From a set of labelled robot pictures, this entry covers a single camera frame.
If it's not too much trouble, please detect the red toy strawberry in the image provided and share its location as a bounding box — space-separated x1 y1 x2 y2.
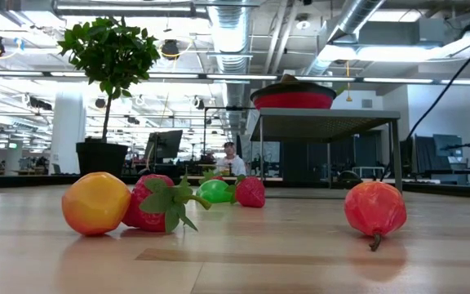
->
227 174 267 209
198 169 226 183
121 173 212 234

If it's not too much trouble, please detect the red collapsible bowl grey rim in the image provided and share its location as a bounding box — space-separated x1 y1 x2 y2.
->
249 81 338 110

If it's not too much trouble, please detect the person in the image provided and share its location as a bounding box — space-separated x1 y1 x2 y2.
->
217 141 247 176

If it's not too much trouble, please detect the green toy pear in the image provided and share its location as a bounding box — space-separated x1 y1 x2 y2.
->
196 178 234 204

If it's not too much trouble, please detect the black computer monitor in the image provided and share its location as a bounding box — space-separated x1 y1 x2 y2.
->
143 129 184 163

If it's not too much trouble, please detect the grey perforated metal shelf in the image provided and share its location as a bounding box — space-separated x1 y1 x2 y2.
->
250 107 403 193

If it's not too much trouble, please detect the green potted tree black pot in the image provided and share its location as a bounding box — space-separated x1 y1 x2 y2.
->
56 16 162 179

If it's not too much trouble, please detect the yellow red toy pear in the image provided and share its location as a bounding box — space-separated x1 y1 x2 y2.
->
61 171 132 237

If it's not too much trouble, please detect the red orange toy pear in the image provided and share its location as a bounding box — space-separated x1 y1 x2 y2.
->
343 180 408 252

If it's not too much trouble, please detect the white column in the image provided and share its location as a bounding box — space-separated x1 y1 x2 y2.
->
49 83 87 176

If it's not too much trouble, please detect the dark computer monitor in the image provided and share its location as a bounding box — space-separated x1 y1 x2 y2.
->
432 133 463 164

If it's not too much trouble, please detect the silver ventilation duct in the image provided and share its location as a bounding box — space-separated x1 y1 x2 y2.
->
206 3 256 136

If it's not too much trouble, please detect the black aluminium table frame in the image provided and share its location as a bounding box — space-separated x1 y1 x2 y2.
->
0 173 470 200

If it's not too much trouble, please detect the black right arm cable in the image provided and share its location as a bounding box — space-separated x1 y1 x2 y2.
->
381 16 470 183

